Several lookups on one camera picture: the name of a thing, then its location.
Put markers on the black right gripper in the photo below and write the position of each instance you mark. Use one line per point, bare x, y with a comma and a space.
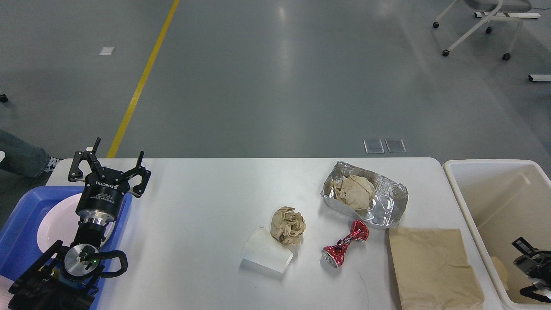
535, 265

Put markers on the crumpled brown paper ball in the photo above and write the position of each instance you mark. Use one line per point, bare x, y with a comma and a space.
287, 226

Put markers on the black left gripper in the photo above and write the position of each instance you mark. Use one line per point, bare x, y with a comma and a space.
102, 199

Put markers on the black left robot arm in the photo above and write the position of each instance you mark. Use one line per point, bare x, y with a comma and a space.
66, 277

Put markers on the black white sneaker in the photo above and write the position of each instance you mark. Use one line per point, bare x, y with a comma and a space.
51, 164

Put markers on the floor outlet cover right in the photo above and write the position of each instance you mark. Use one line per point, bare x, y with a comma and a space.
396, 145

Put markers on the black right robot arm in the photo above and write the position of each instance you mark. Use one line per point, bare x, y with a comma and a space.
538, 292

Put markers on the red foil wrapper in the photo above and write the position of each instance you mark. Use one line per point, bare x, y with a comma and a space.
335, 254

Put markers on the beige plastic bin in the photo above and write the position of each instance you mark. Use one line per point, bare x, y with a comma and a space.
502, 200

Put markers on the white furniture leg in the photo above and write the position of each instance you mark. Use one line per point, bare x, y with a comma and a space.
539, 78

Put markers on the white paper cup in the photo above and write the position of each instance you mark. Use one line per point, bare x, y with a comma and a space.
261, 248

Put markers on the person's jeans leg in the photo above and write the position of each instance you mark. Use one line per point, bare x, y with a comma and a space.
22, 158

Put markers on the crumpled paper in foil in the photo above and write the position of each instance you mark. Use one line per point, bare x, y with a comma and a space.
354, 191

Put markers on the light green plate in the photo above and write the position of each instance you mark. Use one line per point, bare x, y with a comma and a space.
109, 228

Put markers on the pink object tray corner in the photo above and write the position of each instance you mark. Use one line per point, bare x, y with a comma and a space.
5, 296

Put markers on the pink plate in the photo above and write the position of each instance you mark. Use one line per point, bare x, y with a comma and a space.
60, 223

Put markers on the brown paper bag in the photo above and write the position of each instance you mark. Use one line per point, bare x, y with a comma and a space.
432, 270

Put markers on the white office chair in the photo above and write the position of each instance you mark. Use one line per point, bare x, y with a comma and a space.
495, 10

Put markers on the floor outlet cover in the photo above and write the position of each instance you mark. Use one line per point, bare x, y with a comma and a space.
396, 145
373, 146

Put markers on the crumpled aluminium foil tray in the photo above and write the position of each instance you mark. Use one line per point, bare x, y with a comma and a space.
388, 205

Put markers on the floor outlet cover left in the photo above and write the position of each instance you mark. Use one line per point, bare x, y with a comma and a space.
373, 146

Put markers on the blue plastic tray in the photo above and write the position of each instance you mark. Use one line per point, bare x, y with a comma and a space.
18, 238

